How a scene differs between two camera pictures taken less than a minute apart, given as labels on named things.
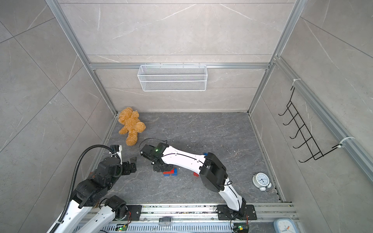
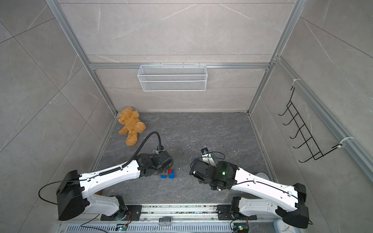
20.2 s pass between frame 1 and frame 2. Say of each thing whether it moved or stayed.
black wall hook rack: stayed
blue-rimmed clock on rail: stayed
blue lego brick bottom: moved
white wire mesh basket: stayed
